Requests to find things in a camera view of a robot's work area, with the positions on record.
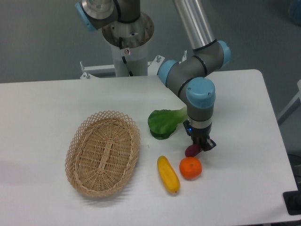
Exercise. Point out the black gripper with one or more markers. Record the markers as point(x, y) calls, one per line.
point(199, 134)

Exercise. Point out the purple sweet potato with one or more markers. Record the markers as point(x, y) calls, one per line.
point(192, 150)

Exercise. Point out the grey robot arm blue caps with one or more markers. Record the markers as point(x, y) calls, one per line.
point(186, 79)

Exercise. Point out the orange tangerine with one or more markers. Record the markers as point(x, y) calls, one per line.
point(190, 168)

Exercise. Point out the green bok choy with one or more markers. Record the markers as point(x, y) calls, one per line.
point(162, 123)

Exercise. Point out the yellow banana-like fruit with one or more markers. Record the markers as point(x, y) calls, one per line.
point(168, 176)

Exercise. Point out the oval wicker basket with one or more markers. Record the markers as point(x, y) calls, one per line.
point(103, 154)

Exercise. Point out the black device at table edge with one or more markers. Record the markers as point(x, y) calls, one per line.
point(293, 202)

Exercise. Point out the white table leg bracket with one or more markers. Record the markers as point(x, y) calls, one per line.
point(292, 106)

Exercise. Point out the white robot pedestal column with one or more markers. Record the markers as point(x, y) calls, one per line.
point(129, 42)

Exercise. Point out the white metal mounting frame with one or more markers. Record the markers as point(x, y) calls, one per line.
point(139, 67)

